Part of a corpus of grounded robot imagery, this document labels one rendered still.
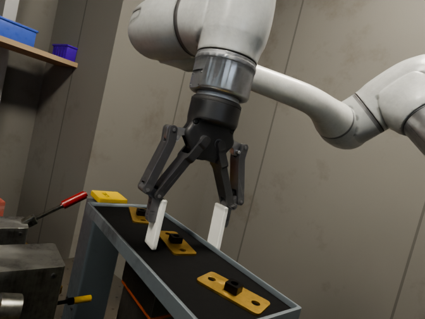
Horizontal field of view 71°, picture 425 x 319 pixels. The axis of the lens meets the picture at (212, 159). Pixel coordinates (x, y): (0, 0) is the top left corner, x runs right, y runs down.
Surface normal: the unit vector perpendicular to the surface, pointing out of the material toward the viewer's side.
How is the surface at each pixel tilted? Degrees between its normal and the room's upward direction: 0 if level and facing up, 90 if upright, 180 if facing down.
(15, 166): 90
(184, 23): 110
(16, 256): 0
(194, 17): 99
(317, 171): 90
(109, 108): 90
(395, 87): 77
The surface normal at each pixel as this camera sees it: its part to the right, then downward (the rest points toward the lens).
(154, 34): -0.61, 0.49
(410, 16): -0.58, -0.08
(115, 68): 0.78, 0.23
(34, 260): 0.23, -0.97
